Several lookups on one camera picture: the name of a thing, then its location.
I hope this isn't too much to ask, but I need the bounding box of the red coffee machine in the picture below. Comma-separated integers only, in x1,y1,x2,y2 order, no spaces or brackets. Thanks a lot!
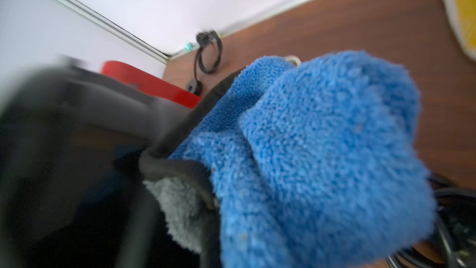
101,61,202,109

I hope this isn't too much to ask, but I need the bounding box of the black coffee machine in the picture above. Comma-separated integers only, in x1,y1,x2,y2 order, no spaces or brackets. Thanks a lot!
0,65,224,268

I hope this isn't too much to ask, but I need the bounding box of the blue grey microfiber cloth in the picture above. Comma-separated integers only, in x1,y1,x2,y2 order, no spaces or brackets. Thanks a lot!
139,51,436,268

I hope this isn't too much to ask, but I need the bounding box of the yellow work glove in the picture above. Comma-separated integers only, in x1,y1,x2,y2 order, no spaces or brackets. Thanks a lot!
443,0,476,61

